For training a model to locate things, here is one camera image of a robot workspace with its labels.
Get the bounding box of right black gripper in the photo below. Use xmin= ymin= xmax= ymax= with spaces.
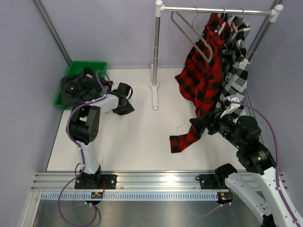
xmin=189 ymin=107 xmax=243 ymax=149

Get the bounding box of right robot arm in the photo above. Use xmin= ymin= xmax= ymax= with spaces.
xmin=190 ymin=113 xmax=303 ymax=227

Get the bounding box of purple cable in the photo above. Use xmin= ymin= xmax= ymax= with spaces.
xmin=58 ymin=70 xmax=112 ymax=227
xmin=231 ymin=101 xmax=299 ymax=227

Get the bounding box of white black plaid shirt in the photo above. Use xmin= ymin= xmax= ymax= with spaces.
xmin=214 ymin=15 xmax=251 ymax=112

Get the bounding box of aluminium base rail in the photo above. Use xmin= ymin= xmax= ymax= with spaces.
xmin=30 ymin=171 xmax=229 ymax=192

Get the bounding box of plaid shirt hanger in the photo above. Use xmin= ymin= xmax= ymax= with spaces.
xmin=233 ymin=8 xmax=245 ymax=27

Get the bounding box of silver clothes rack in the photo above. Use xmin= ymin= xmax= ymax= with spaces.
xmin=150 ymin=0 xmax=285 ymax=110

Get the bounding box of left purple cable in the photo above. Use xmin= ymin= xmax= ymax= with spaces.
xmin=58 ymin=70 xmax=112 ymax=227

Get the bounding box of grey clothes hanger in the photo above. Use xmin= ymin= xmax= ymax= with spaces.
xmin=170 ymin=6 xmax=215 ymax=63

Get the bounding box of white slotted cable duct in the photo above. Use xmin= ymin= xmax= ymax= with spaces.
xmin=41 ymin=191 xmax=219 ymax=201

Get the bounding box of dark grey striped shirt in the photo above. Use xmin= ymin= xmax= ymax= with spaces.
xmin=61 ymin=68 xmax=134 ymax=115

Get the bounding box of red black plaid shirt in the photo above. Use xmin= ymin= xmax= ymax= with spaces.
xmin=169 ymin=13 xmax=232 ymax=154

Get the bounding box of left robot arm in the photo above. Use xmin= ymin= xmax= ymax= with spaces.
xmin=66 ymin=83 xmax=134 ymax=190

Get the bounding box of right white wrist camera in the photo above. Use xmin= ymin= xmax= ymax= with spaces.
xmin=220 ymin=95 xmax=242 ymax=118

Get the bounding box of green plastic tray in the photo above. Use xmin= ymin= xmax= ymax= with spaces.
xmin=54 ymin=61 xmax=107 ymax=110

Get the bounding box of red shirt hanger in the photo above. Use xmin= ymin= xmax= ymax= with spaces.
xmin=218 ymin=7 xmax=226 ymax=27

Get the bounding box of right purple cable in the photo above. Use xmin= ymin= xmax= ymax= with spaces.
xmin=231 ymin=101 xmax=299 ymax=227

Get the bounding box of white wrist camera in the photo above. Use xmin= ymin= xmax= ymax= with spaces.
xmin=111 ymin=83 xmax=120 ymax=92
xmin=220 ymin=95 xmax=242 ymax=118

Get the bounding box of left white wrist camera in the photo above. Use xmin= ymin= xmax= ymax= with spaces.
xmin=111 ymin=83 xmax=120 ymax=92

